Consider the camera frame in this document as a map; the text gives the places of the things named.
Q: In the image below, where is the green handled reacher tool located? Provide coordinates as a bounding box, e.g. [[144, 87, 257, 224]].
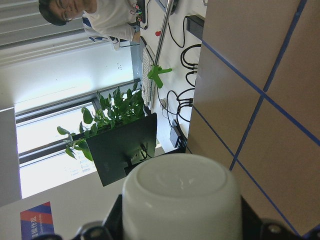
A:
[[147, 0, 174, 89]]

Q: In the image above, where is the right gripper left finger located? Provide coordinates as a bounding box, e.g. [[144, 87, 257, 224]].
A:
[[103, 194, 123, 240]]

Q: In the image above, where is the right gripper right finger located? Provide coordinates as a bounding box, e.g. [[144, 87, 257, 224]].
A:
[[241, 196, 263, 240]]

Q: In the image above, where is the white plastic cup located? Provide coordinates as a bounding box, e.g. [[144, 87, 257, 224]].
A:
[[122, 153, 243, 240]]

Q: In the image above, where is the black monitor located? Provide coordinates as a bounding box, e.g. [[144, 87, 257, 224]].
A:
[[86, 113, 157, 187]]

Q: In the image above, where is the white keyboard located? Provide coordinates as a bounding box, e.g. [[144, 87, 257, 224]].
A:
[[141, 45, 155, 107]]

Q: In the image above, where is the seated person in white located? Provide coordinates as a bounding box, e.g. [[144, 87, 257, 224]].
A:
[[38, 0, 141, 45]]

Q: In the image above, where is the black power strip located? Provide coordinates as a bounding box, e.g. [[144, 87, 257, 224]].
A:
[[186, 15, 205, 40]]

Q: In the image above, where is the green potted plant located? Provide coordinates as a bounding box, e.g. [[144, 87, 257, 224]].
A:
[[56, 83, 145, 161]]

